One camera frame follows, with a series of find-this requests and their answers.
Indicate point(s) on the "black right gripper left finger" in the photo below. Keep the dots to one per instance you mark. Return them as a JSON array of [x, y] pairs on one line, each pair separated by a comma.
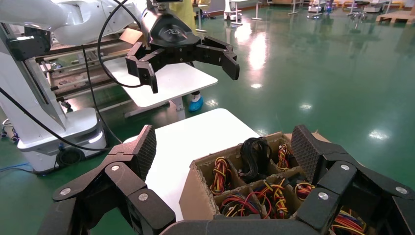
[[129, 194]]

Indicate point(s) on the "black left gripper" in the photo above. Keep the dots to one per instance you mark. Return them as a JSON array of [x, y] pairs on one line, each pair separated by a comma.
[[168, 35]]

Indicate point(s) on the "wooden pallet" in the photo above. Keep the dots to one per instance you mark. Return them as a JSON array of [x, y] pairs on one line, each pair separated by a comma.
[[397, 16]]

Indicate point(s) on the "blue shoe cover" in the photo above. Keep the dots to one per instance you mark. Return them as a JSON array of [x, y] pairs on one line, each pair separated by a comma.
[[196, 103]]

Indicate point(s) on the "cardboard box with dividers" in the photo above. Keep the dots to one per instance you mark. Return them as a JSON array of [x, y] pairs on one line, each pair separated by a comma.
[[194, 194]]

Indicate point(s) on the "white workbench table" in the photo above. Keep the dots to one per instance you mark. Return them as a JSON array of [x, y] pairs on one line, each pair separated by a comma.
[[233, 13], [291, 5]]

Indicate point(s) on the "white robot torso and base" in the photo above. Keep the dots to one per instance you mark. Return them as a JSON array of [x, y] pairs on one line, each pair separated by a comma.
[[48, 129]]

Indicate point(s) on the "white wheeled robot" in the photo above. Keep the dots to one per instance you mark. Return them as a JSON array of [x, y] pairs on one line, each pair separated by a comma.
[[319, 6]]

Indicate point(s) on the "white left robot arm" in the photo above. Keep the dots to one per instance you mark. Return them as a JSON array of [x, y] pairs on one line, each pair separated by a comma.
[[74, 19]]

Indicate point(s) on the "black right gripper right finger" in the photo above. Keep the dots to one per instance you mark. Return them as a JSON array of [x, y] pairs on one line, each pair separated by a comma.
[[337, 181]]

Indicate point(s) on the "metal frame cart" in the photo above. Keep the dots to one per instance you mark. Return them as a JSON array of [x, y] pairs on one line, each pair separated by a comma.
[[81, 81]]

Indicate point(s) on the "person in yellow coat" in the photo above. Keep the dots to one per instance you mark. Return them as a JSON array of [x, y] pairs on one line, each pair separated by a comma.
[[183, 14]]

